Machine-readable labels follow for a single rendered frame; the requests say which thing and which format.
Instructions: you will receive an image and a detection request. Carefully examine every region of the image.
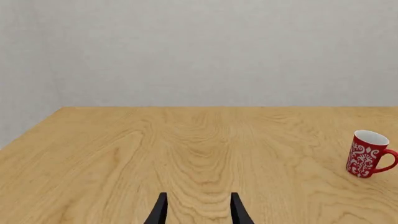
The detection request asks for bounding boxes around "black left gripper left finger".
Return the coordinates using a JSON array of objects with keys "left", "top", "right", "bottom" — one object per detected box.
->
[{"left": 144, "top": 192, "right": 169, "bottom": 224}]

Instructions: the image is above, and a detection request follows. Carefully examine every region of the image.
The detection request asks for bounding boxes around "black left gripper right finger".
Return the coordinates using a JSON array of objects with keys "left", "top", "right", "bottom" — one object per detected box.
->
[{"left": 231, "top": 192, "right": 256, "bottom": 224}]

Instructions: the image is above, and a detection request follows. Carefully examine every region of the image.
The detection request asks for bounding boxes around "red white patterned mug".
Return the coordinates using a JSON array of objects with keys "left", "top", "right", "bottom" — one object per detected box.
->
[{"left": 345, "top": 129, "right": 398, "bottom": 179}]

